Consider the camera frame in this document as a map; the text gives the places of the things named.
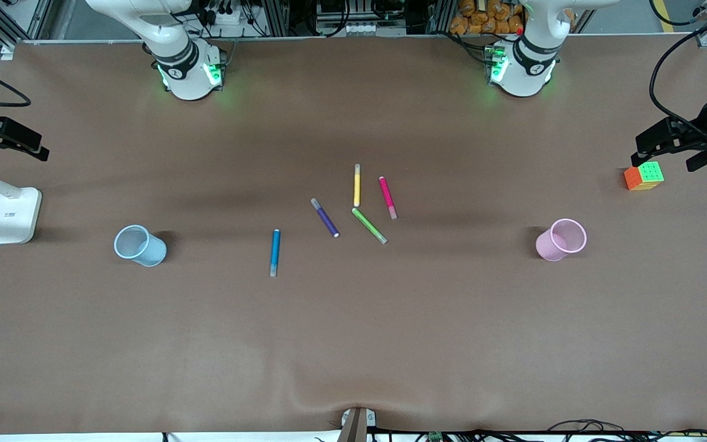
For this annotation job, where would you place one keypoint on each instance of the blue marker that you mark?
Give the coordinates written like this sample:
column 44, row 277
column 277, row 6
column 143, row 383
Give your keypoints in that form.
column 275, row 252

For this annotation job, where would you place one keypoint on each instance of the pink marker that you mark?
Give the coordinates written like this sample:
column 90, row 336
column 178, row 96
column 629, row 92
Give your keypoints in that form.
column 387, row 196

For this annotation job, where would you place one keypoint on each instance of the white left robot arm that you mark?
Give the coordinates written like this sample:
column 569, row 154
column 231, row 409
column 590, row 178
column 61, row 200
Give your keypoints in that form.
column 525, row 73

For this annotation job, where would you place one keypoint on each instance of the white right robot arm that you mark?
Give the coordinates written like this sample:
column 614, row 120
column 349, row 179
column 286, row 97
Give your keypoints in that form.
column 188, row 80

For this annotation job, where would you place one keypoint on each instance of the colourful puzzle cube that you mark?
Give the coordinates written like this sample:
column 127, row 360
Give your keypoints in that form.
column 643, row 177

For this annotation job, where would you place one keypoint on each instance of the blue mesh cup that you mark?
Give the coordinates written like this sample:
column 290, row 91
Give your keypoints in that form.
column 148, row 252

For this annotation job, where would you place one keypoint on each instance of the pink mesh cup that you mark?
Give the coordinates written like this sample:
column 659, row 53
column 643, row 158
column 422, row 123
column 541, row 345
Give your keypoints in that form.
column 550, row 245

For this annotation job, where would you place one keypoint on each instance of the bag of orange snacks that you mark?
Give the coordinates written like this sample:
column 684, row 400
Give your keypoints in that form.
column 482, row 18

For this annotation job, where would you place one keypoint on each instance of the white power strip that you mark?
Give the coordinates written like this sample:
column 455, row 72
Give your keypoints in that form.
column 227, row 15

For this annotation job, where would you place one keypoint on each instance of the purple marker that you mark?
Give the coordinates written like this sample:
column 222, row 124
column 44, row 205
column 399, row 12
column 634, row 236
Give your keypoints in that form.
column 325, row 218

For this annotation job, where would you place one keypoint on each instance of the green marker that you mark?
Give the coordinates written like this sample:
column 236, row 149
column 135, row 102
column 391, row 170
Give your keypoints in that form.
column 369, row 225

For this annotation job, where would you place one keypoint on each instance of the yellow marker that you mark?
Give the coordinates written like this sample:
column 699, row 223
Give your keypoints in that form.
column 357, row 184

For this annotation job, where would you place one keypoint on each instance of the small green circuit board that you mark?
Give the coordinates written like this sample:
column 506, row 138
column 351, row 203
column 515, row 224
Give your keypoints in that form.
column 434, row 437

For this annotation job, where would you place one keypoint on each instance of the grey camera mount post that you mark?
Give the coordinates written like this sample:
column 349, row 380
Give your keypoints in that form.
column 355, row 425

